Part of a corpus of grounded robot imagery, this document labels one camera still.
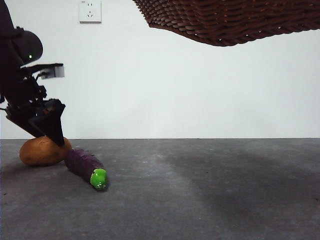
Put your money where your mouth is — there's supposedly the brown potato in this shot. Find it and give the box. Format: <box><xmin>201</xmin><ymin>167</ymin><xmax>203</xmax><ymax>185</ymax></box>
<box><xmin>19</xmin><ymin>136</ymin><xmax>73</xmax><ymax>167</ymax></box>

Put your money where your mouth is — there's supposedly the purple eggplant with green stem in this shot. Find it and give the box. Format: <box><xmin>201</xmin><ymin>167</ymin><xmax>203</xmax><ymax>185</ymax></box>
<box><xmin>64</xmin><ymin>148</ymin><xmax>109</xmax><ymax>192</ymax></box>

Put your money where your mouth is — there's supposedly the brown woven wicker basket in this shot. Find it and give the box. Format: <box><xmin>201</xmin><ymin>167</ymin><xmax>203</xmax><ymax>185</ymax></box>
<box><xmin>132</xmin><ymin>0</ymin><xmax>320</xmax><ymax>48</ymax></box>

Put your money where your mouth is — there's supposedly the pale grey camera box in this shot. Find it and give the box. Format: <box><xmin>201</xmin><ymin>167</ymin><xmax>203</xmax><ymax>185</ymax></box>
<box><xmin>37</xmin><ymin>62</ymin><xmax>65</xmax><ymax>80</ymax></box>

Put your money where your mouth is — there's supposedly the white wall socket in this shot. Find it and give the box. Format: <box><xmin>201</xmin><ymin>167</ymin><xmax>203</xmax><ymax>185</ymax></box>
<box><xmin>79</xmin><ymin>0</ymin><xmax>103</xmax><ymax>25</ymax></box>

